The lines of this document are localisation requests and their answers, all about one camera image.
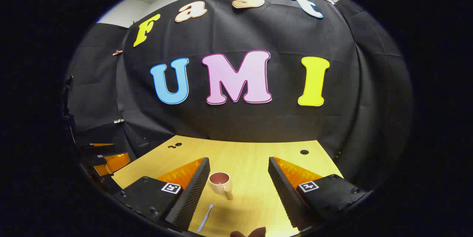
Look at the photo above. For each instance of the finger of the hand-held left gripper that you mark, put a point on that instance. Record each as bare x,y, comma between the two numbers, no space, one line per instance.
114,162
101,144

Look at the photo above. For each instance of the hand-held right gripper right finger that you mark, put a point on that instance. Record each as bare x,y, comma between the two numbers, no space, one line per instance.
286,192

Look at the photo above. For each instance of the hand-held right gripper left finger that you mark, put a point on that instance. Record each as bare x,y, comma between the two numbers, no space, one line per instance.
190,196

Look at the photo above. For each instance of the white toothbrush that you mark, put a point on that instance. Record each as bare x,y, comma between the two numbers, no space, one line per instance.
205,218

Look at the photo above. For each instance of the yellow wooden desktop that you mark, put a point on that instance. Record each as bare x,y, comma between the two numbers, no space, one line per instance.
244,155

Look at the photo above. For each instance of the black backdrop cloth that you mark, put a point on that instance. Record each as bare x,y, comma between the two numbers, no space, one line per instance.
277,126

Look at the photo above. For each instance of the copper clip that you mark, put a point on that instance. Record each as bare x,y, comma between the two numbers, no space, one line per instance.
117,52

